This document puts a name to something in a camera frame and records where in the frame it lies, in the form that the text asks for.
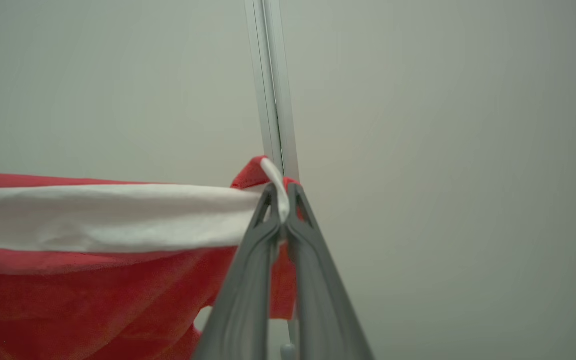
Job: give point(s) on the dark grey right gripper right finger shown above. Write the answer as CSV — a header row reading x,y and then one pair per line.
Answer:
x,y
318,300

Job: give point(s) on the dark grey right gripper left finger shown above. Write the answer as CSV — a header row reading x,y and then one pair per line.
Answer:
x,y
243,300

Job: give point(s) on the red pants with white stripes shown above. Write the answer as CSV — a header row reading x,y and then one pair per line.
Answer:
x,y
68,300

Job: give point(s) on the grey metal partition post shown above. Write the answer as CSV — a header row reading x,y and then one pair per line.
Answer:
x,y
273,75

